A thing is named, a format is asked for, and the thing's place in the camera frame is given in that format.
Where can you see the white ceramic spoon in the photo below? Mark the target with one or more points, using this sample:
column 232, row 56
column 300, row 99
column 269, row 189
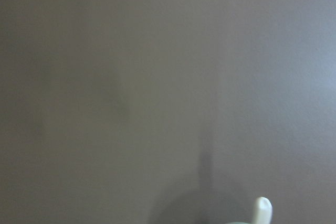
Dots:
column 262, row 212

